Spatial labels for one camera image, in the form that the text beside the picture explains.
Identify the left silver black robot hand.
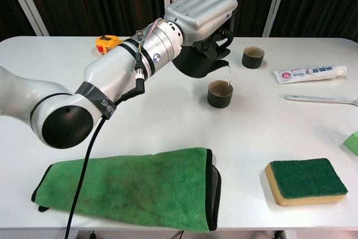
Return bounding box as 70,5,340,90
163,0,239,61

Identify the black teapot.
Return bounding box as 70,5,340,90
172,44,232,79

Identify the dark green cup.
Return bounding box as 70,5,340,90
242,46,265,69
207,80,234,109

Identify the yellow tape measure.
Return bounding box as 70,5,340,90
95,35,121,55

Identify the white toothpaste tube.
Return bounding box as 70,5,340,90
273,64,348,85

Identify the white toothbrush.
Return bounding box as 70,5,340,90
285,94,358,106

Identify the green towel black trim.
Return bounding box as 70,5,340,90
31,146,222,233

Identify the green yellow sponge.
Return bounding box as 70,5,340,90
264,157,349,207

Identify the light green block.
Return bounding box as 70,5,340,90
342,130,358,156

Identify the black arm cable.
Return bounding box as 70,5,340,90
63,30,147,239

